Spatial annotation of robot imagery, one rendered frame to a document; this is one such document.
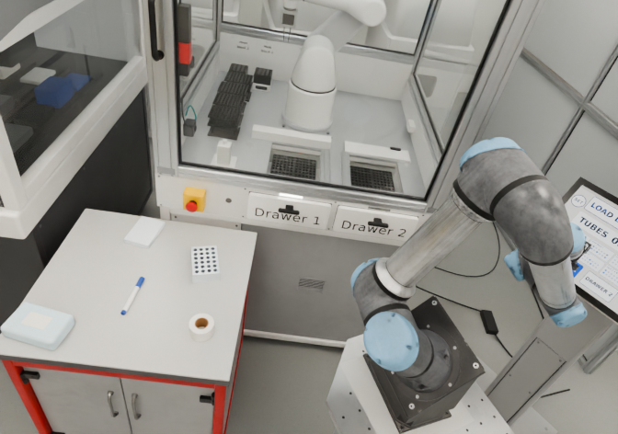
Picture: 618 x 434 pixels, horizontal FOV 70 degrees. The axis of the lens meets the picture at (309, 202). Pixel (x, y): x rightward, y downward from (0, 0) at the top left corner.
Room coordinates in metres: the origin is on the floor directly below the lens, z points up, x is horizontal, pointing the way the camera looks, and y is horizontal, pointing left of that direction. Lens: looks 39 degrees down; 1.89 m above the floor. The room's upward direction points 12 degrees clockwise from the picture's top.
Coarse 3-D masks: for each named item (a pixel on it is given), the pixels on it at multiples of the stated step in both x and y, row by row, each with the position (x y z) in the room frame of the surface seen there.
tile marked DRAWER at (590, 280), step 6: (588, 276) 1.02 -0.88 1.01; (594, 276) 1.01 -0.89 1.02; (582, 282) 1.01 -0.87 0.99; (588, 282) 1.00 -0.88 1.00; (594, 282) 1.00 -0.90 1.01; (600, 282) 1.00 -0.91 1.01; (606, 282) 0.99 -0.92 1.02; (588, 288) 0.99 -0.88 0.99; (594, 288) 0.99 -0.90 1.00; (600, 288) 0.98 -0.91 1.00; (606, 288) 0.98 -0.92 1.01; (612, 288) 0.98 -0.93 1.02; (600, 294) 0.97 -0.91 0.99; (606, 294) 0.96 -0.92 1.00; (612, 294) 0.96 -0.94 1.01; (606, 300) 0.95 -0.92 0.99
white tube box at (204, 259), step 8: (192, 248) 1.00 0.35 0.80; (200, 248) 1.01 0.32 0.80; (208, 248) 1.01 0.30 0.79; (216, 248) 1.02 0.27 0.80; (192, 256) 0.97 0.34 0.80; (200, 256) 0.97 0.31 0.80; (208, 256) 0.98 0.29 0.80; (216, 256) 0.99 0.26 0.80; (192, 264) 0.93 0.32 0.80; (200, 264) 0.94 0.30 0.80; (208, 264) 0.94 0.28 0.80; (216, 264) 0.95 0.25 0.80; (192, 272) 0.90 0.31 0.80; (200, 272) 0.90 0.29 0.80; (208, 272) 0.91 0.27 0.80; (216, 272) 0.92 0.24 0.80; (192, 280) 0.89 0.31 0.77; (200, 280) 0.90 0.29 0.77; (208, 280) 0.90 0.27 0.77; (216, 280) 0.91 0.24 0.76
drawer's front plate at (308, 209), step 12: (252, 192) 1.19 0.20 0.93; (252, 204) 1.17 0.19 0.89; (264, 204) 1.18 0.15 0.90; (276, 204) 1.18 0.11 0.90; (288, 204) 1.18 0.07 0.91; (300, 204) 1.19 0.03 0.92; (312, 204) 1.19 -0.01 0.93; (324, 204) 1.20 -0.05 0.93; (252, 216) 1.17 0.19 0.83; (264, 216) 1.18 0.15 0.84; (276, 216) 1.18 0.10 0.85; (288, 216) 1.19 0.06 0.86; (300, 216) 1.19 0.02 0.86; (312, 216) 1.19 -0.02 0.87; (324, 216) 1.20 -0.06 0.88; (324, 228) 1.20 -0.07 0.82
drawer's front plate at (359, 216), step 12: (336, 216) 1.21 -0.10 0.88; (348, 216) 1.20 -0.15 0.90; (360, 216) 1.21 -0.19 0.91; (372, 216) 1.21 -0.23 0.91; (384, 216) 1.22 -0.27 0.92; (396, 216) 1.22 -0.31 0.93; (408, 216) 1.23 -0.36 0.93; (336, 228) 1.20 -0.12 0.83; (348, 228) 1.20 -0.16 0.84; (360, 228) 1.21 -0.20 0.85; (384, 228) 1.22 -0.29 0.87; (396, 228) 1.22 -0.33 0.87; (408, 228) 1.22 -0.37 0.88
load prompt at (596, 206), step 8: (592, 200) 1.20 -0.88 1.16; (600, 200) 1.20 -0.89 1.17; (584, 208) 1.19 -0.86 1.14; (592, 208) 1.18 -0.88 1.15; (600, 208) 1.18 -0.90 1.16; (608, 208) 1.17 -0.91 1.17; (600, 216) 1.16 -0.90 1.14; (608, 216) 1.15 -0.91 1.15; (616, 216) 1.14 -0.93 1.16; (616, 224) 1.12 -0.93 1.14
